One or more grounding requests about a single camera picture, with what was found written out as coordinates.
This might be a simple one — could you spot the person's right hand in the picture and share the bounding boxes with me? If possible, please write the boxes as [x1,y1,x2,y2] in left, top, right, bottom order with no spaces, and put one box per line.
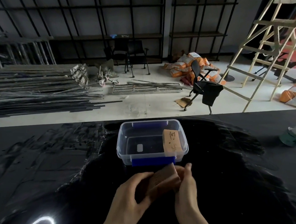
[173,162,208,224]

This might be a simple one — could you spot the person's left hand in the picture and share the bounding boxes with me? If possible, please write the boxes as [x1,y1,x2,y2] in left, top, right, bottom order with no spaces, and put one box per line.
[101,172,156,224]

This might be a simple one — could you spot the brown cardboard box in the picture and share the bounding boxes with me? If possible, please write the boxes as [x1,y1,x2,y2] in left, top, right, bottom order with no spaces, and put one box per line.
[134,162,182,204]

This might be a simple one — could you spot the small tan printed cardboard box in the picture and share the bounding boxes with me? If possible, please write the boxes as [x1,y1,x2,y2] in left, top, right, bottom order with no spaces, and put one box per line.
[162,129,183,157]

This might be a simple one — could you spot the clear plastic container blue latches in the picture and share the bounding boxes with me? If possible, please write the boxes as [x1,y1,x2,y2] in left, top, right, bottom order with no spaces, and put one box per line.
[116,119,190,168]

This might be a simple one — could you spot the brown cardboard scrap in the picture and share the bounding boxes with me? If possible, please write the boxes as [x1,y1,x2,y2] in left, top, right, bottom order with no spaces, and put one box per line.
[174,97,193,109]

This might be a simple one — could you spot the black garment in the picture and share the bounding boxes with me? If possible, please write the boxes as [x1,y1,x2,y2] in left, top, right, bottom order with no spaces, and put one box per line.
[200,80,225,107]

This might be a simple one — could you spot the black swivel office chair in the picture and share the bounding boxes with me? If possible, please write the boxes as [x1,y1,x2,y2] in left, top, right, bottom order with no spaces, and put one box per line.
[182,59,225,116]

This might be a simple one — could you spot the green jar with white lid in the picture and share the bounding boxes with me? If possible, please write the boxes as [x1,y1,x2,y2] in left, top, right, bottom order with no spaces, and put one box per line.
[279,125,296,148]

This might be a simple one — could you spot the pile of orange sacks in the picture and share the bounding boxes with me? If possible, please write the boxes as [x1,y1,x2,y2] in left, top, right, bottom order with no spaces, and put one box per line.
[163,51,227,88]

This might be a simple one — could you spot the cluster of scaffold caster wheels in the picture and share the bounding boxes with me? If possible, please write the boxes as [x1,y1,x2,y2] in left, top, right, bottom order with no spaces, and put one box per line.
[96,65,120,87]

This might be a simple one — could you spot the orange and white sack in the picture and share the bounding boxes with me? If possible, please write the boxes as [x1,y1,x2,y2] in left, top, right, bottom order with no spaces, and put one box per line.
[279,83,296,109]

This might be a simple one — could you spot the grey crumpled sack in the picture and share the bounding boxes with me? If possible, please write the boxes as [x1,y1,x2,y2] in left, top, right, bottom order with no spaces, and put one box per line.
[95,58,118,79]

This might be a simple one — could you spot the black chair on casters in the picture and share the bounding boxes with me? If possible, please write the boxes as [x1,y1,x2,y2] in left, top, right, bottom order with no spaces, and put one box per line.
[110,38,132,74]
[126,39,151,78]

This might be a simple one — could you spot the pile of dark metal rods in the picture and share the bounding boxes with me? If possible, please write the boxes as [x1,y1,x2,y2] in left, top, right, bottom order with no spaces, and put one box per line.
[0,86,123,119]

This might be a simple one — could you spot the narrow black metal shelf rack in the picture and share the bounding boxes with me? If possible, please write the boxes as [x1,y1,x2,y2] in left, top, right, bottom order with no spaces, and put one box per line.
[168,0,243,62]

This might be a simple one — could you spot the dark office chair with armrests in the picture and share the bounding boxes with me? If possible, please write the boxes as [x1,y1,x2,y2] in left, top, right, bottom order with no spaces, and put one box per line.
[251,50,296,83]

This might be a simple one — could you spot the wooden step ladder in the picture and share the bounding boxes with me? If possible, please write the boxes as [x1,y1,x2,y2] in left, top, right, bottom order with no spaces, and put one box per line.
[215,0,296,113]

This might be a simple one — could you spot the stack of grey metal planks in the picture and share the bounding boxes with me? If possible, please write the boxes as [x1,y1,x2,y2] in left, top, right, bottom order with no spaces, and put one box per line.
[0,62,90,93]

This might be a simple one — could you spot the wide black metal shelf rack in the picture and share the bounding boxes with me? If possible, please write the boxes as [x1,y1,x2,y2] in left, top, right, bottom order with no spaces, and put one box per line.
[0,0,169,70]

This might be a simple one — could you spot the grey metal scaffold frames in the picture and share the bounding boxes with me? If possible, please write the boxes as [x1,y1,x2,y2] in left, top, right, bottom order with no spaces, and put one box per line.
[0,31,57,69]

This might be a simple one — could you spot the flat metal ladder frame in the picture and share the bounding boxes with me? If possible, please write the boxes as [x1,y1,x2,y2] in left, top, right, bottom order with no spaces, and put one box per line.
[112,78,189,96]

